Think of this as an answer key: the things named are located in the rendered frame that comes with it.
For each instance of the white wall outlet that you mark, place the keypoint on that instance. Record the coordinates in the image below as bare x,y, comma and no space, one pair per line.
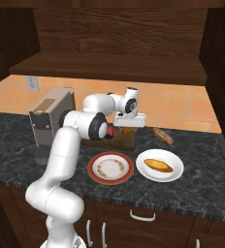
32,83

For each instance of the dark wooden cutting board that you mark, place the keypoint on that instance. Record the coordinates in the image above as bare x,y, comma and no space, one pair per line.
117,142

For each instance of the red rimmed plate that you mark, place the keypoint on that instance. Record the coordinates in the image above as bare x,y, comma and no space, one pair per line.
110,168

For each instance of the dark wooden cupboard door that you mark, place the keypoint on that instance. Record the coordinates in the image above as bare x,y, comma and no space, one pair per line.
17,219
143,235

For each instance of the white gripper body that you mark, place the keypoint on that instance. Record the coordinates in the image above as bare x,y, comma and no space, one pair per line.
129,120

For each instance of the dark wooden wall cabinet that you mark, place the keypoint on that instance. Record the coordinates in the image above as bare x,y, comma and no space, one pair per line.
117,38

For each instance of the brown baguette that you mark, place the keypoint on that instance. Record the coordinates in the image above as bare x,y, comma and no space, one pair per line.
163,136

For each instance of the dark wooden drawer front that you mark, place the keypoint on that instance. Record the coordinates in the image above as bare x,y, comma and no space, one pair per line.
172,216

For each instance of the white plate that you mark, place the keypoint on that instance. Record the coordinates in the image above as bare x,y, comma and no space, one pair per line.
169,160

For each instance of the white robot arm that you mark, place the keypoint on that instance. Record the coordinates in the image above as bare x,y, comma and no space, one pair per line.
62,161

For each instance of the dark wooden tall cabinet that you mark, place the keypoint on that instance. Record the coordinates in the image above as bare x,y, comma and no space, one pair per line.
222,64

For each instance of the grey coffee machine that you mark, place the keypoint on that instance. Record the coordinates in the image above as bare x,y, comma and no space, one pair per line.
48,117

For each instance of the small red object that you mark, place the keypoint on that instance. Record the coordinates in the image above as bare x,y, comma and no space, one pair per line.
110,131

